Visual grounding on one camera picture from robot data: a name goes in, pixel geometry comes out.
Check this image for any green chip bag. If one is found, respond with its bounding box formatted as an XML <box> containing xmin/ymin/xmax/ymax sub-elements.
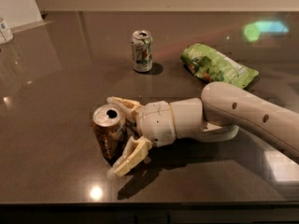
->
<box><xmin>181</xmin><ymin>44</ymin><xmax>259</xmax><ymax>89</ymax></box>

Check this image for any white green soda can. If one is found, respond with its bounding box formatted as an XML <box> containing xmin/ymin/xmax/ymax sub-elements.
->
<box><xmin>132</xmin><ymin>30</ymin><xmax>152</xmax><ymax>73</ymax></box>

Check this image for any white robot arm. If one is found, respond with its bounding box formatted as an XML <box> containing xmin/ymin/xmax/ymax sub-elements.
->
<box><xmin>107</xmin><ymin>82</ymin><xmax>299</xmax><ymax>178</ymax></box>

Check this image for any white container at left edge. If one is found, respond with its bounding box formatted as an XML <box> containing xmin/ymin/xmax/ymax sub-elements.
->
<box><xmin>0</xmin><ymin>17</ymin><xmax>14</xmax><ymax>45</ymax></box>

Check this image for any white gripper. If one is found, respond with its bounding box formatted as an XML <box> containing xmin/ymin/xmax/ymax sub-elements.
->
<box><xmin>107</xmin><ymin>96</ymin><xmax>176</xmax><ymax>179</ymax></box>

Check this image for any brown soda can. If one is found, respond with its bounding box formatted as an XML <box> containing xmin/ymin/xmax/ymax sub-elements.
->
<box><xmin>93</xmin><ymin>105</ymin><xmax>127</xmax><ymax>161</ymax></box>

